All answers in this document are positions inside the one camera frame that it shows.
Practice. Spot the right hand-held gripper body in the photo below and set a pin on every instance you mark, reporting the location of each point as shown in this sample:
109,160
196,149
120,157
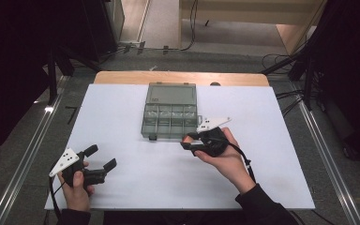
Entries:
214,143

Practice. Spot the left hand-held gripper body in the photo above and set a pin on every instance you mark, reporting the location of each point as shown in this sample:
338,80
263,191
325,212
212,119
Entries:
65,160

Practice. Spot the grey clear compartment organizer box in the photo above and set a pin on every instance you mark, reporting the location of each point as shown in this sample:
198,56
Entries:
169,115

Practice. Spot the person's right hand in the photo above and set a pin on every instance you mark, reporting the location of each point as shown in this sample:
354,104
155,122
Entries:
231,165

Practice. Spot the person's left hand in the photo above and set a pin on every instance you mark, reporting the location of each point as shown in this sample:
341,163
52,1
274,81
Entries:
76,195

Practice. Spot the white board table cover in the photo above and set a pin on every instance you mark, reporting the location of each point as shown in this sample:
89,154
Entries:
156,181

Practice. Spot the wooden table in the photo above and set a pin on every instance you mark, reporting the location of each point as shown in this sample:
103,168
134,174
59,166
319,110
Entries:
122,78

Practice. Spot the black metal stand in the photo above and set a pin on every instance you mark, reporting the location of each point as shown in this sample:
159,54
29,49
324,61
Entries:
52,78

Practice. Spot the black curtain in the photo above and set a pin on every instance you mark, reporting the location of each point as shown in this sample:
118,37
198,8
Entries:
9,62
353,78

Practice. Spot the dark cabinet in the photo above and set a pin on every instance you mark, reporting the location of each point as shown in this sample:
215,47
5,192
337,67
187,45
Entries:
103,28

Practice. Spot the light wooden furniture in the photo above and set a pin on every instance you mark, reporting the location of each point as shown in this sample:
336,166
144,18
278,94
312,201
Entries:
247,12

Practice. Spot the metal floor rail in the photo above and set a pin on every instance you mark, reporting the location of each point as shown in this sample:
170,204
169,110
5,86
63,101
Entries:
328,150
28,150

